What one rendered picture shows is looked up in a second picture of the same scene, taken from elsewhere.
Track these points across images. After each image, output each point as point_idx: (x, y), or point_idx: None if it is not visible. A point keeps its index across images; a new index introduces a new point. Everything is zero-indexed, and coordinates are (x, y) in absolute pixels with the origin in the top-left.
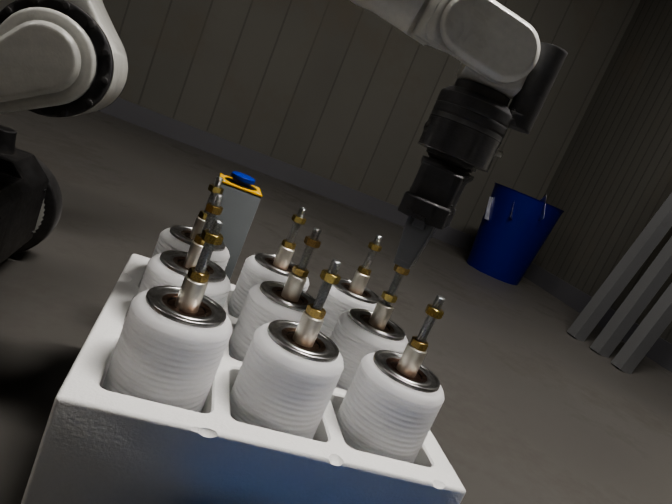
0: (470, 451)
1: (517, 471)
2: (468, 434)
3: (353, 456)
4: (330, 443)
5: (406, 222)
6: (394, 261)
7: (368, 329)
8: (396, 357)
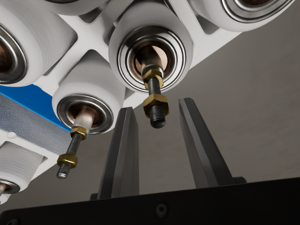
0: (274, 77)
1: (271, 100)
2: (299, 70)
3: (52, 91)
4: (44, 78)
5: (101, 181)
6: (119, 111)
7: (117, 67)
8: (93, 106)
